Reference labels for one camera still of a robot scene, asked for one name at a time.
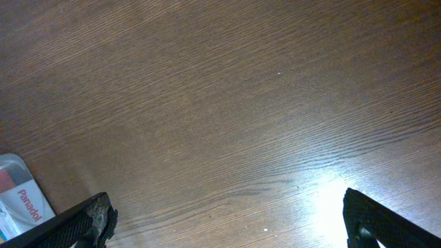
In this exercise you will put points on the white Panadol box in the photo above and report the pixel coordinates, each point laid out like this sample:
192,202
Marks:
23,208

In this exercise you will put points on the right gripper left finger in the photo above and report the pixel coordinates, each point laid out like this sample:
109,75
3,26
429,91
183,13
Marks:
89,224

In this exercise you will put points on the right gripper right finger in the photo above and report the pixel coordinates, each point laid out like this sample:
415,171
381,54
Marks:
370,224

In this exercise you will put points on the clear plastic container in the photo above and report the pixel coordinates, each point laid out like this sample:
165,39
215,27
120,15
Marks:
17,170

